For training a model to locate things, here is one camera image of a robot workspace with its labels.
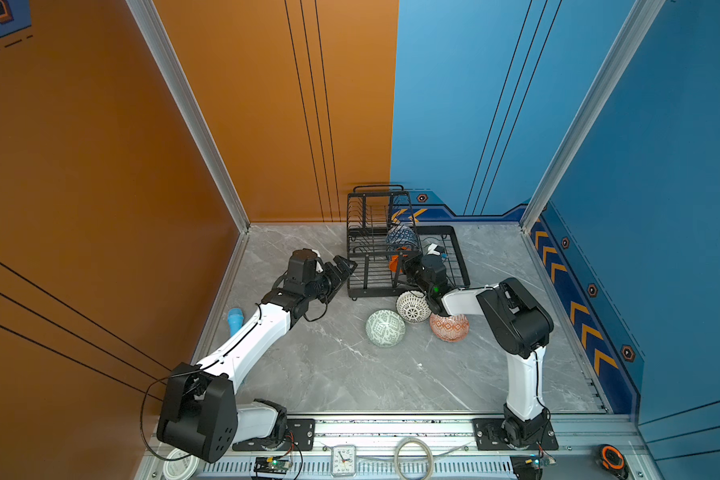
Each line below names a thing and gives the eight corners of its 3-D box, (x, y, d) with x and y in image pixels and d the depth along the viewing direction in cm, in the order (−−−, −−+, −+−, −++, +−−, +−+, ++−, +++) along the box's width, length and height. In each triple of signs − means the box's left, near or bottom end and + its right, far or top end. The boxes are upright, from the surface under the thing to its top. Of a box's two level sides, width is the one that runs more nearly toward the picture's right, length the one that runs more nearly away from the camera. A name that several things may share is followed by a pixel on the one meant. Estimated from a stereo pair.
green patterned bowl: (381, 354, 88) (381, 348, 84) (362, 329, 93) (361, 321, 89) (408, 334, 92) (410, 327, 88) (388, 311, 97) (389, 303, 93)
